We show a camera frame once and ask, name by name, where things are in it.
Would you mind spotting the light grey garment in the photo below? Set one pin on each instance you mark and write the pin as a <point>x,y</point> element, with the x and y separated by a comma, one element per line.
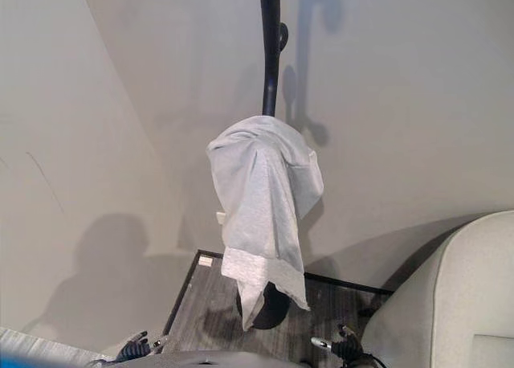
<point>265,191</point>

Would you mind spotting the beige sofa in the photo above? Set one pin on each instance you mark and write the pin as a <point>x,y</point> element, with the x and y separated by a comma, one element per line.
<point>454,295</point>

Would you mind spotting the white wall socket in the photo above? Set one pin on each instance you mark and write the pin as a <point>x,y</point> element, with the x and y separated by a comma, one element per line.
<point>220,218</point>

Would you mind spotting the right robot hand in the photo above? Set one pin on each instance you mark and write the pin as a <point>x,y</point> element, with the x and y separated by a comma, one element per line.
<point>341,341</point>

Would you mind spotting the white floor label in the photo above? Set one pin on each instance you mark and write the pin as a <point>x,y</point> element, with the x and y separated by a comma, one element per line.
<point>204,261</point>

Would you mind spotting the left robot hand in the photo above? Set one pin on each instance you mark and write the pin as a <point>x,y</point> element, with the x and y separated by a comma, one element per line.
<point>138,342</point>

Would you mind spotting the black clothes rack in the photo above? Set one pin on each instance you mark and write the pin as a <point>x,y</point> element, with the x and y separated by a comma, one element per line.
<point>270,62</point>

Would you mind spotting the silver robot torso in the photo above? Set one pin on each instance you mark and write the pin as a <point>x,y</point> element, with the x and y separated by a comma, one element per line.
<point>209,358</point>

